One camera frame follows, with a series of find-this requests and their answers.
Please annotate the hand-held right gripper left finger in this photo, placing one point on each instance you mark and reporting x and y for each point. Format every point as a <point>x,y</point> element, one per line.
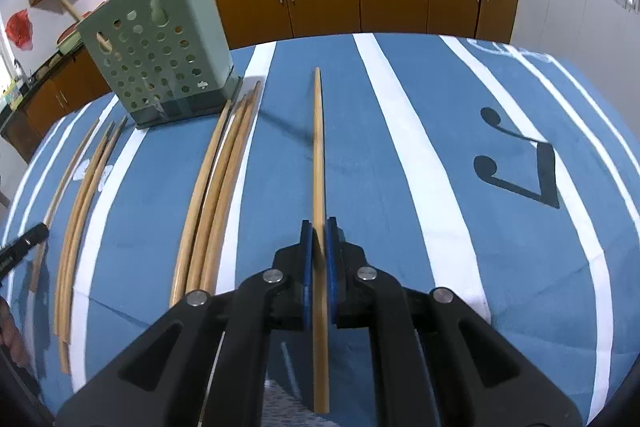
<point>306,272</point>

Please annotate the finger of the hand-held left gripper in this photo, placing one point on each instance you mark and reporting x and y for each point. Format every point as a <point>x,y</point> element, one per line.
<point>25,244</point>

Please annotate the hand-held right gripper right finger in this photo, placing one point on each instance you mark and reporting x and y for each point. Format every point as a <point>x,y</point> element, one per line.
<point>332,272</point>

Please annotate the green perforated chopstick holder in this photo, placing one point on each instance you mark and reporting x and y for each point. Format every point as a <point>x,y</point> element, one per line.
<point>165,57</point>

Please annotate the person's left hand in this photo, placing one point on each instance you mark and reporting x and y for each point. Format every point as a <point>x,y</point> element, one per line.
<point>11,332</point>

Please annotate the yellow detergent bottle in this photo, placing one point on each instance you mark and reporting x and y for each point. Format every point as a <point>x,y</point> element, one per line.
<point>11,96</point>

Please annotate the blue white striped tablecloth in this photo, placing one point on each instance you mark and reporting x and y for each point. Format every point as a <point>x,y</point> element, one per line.
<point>500,257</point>

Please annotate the green basin with red lid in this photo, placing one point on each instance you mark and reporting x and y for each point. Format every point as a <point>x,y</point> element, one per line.
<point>67,43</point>

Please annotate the red plastic bag on wall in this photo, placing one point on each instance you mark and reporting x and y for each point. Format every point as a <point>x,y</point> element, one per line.
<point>18,29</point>

